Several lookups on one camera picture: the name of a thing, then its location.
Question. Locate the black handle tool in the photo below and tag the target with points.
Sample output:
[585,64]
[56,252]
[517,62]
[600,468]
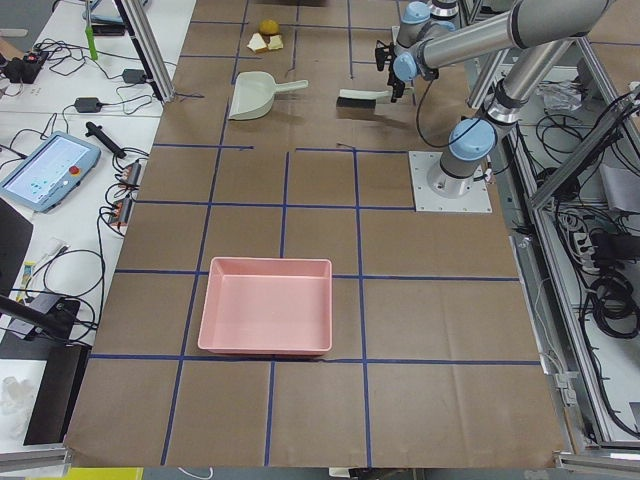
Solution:
[93,130]

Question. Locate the green handled tool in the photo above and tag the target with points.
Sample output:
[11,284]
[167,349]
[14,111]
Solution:
[89,32]

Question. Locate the black power adapter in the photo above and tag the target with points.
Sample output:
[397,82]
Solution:
[133,76]
[88,105]

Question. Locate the aluminium frame post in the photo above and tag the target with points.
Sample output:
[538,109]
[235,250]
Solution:
[140,32]

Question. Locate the crumpled plastic wrap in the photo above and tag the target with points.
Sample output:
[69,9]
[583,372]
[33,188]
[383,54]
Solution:
[560,96]

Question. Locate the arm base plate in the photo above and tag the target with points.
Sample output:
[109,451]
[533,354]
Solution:
[434,191]

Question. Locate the torn bread slice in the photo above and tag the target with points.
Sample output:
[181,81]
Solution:
[275,43]

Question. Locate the white hand brush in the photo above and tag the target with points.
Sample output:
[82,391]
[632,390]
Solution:
[349,98]

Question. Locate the white bread slice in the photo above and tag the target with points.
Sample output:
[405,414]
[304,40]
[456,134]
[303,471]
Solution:
[257,44]

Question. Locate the pink plastic tray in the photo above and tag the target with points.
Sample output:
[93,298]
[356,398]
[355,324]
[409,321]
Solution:
[262,306]

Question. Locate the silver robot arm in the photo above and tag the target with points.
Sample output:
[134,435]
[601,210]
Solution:
[423,19]
[427,41]

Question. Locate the pale green dustpan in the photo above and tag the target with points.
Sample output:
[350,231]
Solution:
[254,94]

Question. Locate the yellow potato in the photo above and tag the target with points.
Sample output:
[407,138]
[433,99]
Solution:
[268,27]

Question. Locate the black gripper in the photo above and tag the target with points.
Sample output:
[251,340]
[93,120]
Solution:
[398,83]

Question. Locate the blue teach pendant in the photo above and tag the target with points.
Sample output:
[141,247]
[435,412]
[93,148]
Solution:
[51,172]

